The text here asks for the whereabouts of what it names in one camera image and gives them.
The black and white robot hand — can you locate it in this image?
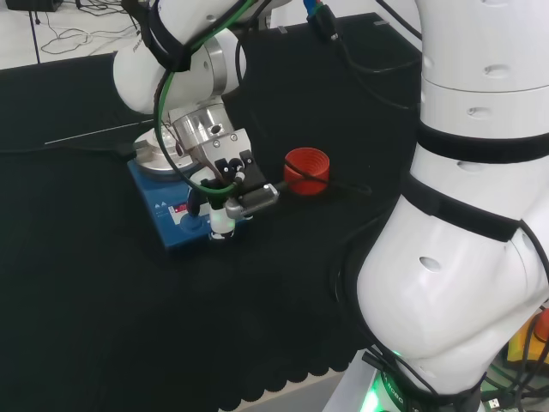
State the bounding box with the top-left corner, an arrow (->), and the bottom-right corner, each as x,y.
187,149 -> 270,241

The heater with blue base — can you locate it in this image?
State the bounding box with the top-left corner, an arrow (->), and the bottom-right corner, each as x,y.
127,128 -> 255,250

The thin glass rod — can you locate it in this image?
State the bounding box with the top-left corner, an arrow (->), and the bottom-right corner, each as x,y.
44,120 -> 154,146

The black bench cloth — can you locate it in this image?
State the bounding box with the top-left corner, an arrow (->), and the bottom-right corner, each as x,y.
0,12 -> 425,412

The black box on floor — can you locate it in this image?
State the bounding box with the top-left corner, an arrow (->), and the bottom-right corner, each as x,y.
5,0 -> 63,13

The yellow stop button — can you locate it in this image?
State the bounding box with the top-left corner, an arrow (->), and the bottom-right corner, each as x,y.
505,306 -> 549,367

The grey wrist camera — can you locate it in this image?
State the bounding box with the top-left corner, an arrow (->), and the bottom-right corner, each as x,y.
224,183 -> 281,218

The black camera cable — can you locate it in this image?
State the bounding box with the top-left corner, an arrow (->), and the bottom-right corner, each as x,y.
274,167 -> 373,195

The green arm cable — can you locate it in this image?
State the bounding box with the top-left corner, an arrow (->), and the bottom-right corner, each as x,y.
153,0 -> 258,199

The black heater power cable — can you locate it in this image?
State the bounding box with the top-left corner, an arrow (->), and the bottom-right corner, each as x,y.
0,142 -> 137,157

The black floor cable tangle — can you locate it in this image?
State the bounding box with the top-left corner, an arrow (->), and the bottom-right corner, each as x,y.
40,0 -> 141,57

